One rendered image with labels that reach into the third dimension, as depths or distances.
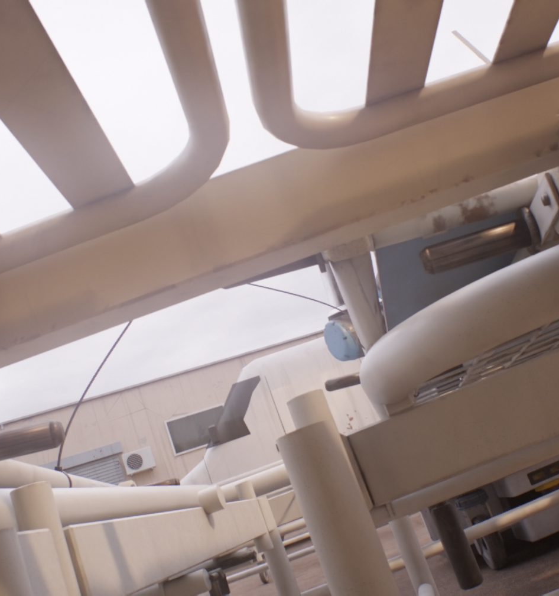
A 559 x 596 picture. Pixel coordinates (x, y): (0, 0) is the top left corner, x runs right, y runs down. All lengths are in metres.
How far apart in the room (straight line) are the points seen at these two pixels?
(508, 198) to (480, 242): 0.04
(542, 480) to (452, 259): 1.87
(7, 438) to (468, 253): 0.36
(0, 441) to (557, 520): 2.00
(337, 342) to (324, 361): 6.82
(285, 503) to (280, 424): 7.45
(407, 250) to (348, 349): 1.74
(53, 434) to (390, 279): 0.34
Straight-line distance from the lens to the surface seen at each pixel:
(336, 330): 2.32
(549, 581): 1.98
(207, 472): 8.82
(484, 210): 0.52
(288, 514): 1.46
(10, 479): 0.68
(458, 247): 0.50
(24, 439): 0.53
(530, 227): 0.51
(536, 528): 2.33
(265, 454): 8.83
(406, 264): 0.63
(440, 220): 0.51
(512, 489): 2.31
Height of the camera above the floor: 0.41
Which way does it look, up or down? 18 degrees up
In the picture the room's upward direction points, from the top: 21 degrees counter-clockwise
